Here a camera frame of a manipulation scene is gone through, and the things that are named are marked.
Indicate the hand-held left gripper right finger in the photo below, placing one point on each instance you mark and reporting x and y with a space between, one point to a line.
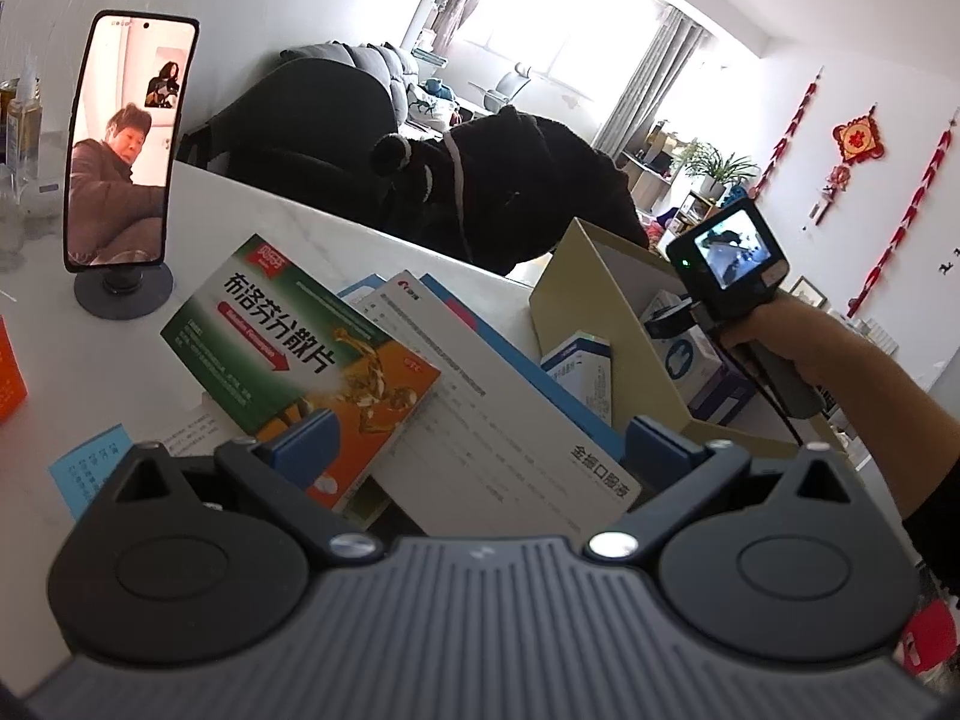
660 450

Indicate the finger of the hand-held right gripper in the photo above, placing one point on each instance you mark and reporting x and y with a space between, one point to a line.
667 322

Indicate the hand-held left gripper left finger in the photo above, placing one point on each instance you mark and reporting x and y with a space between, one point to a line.
307 446

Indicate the white barcode medicine box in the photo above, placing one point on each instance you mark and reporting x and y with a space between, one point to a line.
686 337

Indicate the purple box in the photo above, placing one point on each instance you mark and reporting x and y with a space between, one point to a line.
724 397

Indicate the white yellow-green medicine box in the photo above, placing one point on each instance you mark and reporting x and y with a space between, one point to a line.
371 502

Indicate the tan cardboard box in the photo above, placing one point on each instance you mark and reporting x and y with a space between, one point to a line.
577 292

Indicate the white green medicine box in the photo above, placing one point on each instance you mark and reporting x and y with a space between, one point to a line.
285 345

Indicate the white navy medicine box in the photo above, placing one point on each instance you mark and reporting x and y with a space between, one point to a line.
577 375

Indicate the large white medicine box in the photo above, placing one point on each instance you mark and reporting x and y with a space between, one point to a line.
487 427

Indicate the light blue medicine box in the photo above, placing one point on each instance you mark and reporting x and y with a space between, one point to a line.
86 472

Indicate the person's right forearm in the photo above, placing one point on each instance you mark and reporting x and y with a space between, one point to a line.
885 420

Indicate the white marble desktop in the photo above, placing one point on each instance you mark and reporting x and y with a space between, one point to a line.
247 232

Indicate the person's right hand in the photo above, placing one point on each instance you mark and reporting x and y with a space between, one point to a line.
780 334

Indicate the potted green plant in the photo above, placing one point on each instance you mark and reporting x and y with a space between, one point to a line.
712 165

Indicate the small red hanging ornament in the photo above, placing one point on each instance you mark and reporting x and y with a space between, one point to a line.
838 180

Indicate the red hanging strand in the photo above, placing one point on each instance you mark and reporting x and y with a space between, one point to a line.
916 191
787 133

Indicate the black fleece jacket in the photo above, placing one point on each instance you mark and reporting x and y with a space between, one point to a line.
525 187

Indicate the black phone stand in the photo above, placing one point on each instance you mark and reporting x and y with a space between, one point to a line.
124 300

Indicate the white lounge chair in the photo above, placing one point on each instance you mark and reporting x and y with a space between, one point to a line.
506 86

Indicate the orange box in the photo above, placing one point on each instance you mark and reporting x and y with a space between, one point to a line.
9 375

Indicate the red plastic stool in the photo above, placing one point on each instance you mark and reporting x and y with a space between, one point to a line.
934 637

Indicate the smartphone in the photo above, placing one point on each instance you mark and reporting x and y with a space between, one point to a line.
127 165

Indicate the small white bottle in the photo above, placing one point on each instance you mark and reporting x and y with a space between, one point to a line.
37 199

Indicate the clear water bottle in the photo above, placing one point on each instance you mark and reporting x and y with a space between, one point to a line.
11 225

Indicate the yellow liquid glass bottle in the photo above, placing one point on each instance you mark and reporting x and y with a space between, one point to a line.
19 127

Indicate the picture frame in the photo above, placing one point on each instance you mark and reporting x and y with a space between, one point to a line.
808 292

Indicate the red knot wall ornament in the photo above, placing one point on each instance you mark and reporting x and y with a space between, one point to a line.
857 139

